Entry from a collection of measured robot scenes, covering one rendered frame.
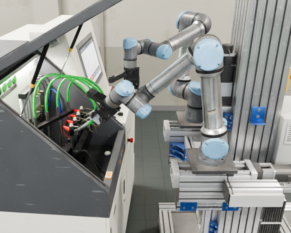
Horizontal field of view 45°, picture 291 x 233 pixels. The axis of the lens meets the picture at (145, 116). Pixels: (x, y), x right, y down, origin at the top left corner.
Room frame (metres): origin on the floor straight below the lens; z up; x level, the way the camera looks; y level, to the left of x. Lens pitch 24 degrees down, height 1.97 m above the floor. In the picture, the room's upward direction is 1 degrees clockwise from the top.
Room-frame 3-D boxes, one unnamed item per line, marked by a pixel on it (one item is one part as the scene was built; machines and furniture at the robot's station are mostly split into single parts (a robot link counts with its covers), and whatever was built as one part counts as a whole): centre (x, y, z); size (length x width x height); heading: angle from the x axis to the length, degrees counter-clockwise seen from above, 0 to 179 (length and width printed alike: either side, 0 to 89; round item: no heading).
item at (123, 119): (2.41, 0.22, 0.96); 0.70 x 0.22 x 0.03; 177
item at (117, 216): (1.71, 0.15, 0.44); 0.65 x 0.02 x 0.68; 177
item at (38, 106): (1.98, 0.66, 1.20); 0.13 x 0.03 x 0.31; 177
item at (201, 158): (1.54, -0.34, 1.09); 0.15 x 0.15 x 0.10
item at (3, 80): (1.74, 0.67, 1.43); 0.54 x 0.03 x 0.02; 177
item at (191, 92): (2.04, -0.31, 1.20); 0.13 x 0.12 x 0.14; 44
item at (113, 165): (1.71, 0.17, 0.87); 0.62 x 0.04 x 0.16; 177
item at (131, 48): (1.83, 0.09, 1.53); 0.09 x 0.08 x 0.11; 134
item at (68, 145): (1.84, 0.40, 0.91); 0.34 x 0.10 x 0.15; 177
